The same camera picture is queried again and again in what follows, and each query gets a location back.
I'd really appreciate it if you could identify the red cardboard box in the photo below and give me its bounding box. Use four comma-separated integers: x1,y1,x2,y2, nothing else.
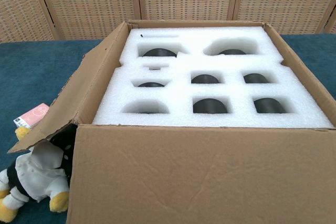
7,19,336,224

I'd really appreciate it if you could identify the white foam insert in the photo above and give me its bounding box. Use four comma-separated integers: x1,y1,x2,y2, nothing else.
92,26,334,130

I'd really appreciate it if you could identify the large black cup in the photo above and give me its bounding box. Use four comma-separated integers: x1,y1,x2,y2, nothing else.
142,48,177,58

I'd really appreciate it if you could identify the small black cup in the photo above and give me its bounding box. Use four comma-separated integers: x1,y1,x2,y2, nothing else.
254,98,287,114

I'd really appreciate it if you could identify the blue felt table cover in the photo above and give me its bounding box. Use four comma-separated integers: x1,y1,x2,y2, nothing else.
0,34,336,224

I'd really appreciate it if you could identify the small pink carton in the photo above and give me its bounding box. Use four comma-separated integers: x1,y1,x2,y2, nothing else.
13,102,50,130

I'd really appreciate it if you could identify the black plush toy white coat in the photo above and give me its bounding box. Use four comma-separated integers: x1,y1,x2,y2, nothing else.
0,125,78,223

